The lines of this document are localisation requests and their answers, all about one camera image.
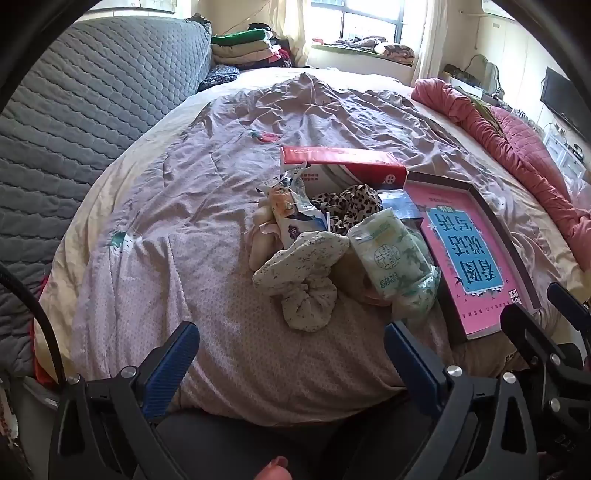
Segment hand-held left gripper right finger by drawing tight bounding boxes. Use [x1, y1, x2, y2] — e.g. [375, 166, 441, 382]
[385, 322, 541, 480]

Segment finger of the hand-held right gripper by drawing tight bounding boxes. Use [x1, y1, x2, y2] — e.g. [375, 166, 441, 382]
[500, 302, 573, 384]
[547, 281, 591, 352]

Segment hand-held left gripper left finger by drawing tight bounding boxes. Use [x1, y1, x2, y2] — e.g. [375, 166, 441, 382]
[48, 320, 201, 480]

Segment green and white packet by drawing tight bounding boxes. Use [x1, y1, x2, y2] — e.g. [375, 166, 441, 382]
[347, 208, 441, 324]

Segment cream floral cloth hat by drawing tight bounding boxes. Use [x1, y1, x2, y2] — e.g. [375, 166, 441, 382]
[253, 231, 350, 332]

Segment cream plush bear pink dress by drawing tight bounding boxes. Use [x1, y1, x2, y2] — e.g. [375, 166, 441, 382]
[248, 203, 282, 271]

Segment dark blue book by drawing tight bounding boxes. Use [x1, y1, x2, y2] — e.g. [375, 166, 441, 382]
[379, 189, 423, 222]

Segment leopard print scarf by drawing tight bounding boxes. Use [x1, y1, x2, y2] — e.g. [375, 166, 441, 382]
[310, 184, 383, 236]

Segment white and purple packet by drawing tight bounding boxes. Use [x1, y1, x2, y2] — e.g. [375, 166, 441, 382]
[277, 210, 329, 250]

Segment red cloth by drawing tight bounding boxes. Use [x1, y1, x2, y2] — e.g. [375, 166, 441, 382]
[32, 323, 61, 388]

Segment white drawer cabinet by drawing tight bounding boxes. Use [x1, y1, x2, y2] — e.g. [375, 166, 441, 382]
[545, 124, 589, 185]

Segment pink ruffled quilt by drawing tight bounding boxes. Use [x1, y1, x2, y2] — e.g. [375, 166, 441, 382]
[411, 78, 591, 273]

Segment lilac printed bed quilt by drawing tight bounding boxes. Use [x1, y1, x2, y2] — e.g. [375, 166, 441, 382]
[69, 69, 555, 425]

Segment black flat screen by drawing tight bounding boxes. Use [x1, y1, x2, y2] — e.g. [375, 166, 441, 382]
[540, 67, 589, 139]

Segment red and white carton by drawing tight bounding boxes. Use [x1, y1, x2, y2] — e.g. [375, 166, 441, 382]
[280, 147, 408, 192]

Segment pale green rounded object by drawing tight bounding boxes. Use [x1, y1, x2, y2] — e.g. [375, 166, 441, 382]
[471, 54, 502, 93]

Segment grey quilted headboard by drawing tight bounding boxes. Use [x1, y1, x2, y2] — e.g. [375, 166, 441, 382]
[0, 16, 213, 365]

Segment dark patterned cloth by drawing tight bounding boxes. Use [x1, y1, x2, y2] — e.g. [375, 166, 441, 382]
[198, 65, 241, 93]

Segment cream curtain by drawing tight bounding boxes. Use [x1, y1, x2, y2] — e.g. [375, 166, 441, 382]
[411, 0, 458, 86]

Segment clothes on window sill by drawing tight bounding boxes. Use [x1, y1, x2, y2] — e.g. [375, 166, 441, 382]
[314, 37, 416, 65]

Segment stack of folded clothes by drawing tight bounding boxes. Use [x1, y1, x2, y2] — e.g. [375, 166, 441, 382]
[210, 28, 294, 70]

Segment window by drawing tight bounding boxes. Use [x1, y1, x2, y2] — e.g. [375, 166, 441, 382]
[309, 0, 444, 47]

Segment black cable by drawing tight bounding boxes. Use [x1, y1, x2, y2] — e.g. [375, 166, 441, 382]
[0, 263, 68, 386]

